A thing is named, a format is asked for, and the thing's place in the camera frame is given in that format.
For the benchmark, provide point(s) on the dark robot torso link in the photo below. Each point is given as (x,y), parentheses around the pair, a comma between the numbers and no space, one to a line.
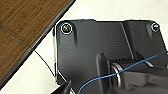
(140,78)

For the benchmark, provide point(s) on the dark floor threshold strip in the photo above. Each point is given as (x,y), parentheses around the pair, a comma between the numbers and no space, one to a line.
(40,41)

